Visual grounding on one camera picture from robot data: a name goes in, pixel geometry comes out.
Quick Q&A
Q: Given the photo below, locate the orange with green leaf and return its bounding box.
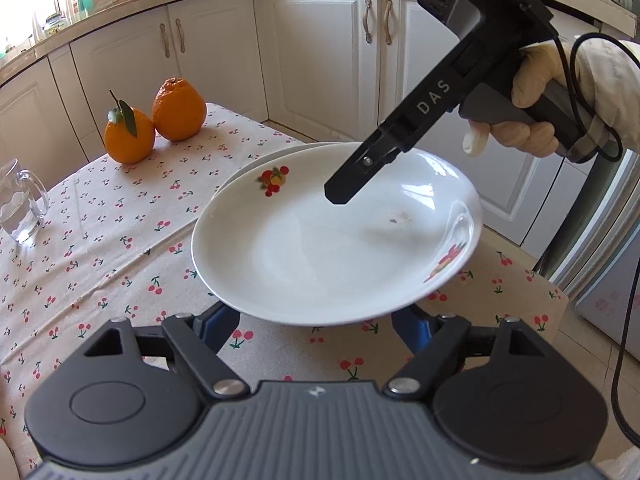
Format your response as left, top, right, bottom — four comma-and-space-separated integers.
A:
103, 90, 157, 165

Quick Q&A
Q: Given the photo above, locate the clear glass mug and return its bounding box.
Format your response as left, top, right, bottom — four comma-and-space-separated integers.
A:
0, 159, 51, 246

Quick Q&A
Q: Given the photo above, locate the cherry print tablecloth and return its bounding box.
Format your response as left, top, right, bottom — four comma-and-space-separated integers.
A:
0, 102, 568, 471

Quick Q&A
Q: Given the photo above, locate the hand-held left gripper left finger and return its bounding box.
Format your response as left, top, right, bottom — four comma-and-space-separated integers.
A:
80, 302, 251, 400

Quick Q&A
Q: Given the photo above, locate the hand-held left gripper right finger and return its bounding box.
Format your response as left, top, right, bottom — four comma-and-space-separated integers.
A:
385, 306, 551, 400

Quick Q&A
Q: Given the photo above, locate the stained white fruit print plate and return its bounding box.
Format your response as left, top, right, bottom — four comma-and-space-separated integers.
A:
191, 144, 483, 328

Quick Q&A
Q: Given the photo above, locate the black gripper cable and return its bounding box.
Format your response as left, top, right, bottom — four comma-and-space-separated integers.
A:
567, 34, 640, 443

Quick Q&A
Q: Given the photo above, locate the bumpy orange without leaf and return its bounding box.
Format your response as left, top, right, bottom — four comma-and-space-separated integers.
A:
151, 77, 207, 142

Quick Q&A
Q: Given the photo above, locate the white kitchen cabinet unit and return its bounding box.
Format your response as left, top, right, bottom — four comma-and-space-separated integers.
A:
0, 0, 616, 256

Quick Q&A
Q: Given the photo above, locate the pale blue small fridge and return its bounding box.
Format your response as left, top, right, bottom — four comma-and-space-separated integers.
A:
537, 152, 640, 361

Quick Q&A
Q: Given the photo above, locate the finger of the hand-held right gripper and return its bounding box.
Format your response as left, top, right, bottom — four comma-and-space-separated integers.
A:
324, 129, 416, 206

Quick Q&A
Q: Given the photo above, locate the person's right hand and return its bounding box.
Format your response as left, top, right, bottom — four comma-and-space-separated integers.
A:
489, 37, 626, 157

